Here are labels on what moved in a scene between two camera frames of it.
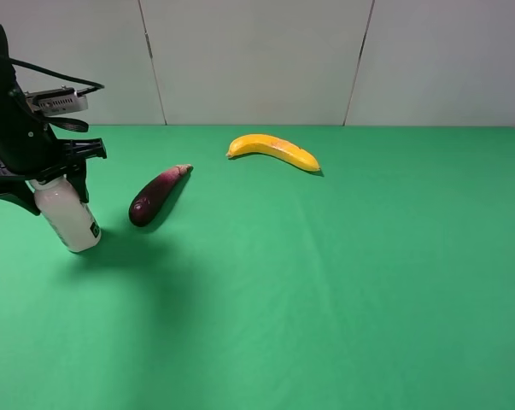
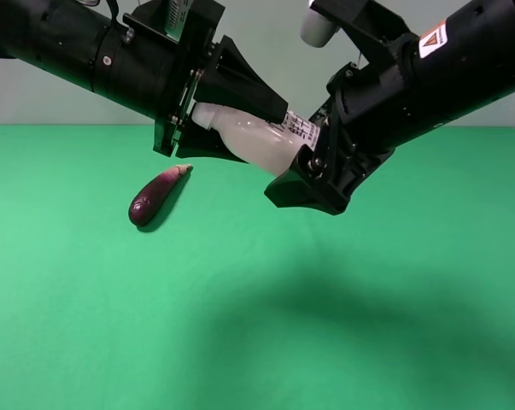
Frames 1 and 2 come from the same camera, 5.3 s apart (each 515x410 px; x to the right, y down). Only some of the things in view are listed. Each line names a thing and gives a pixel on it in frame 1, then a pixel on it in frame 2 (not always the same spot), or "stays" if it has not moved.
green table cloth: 264,285 stays
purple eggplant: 148,198 stays
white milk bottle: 59,203 → 263,142
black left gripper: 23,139 → 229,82
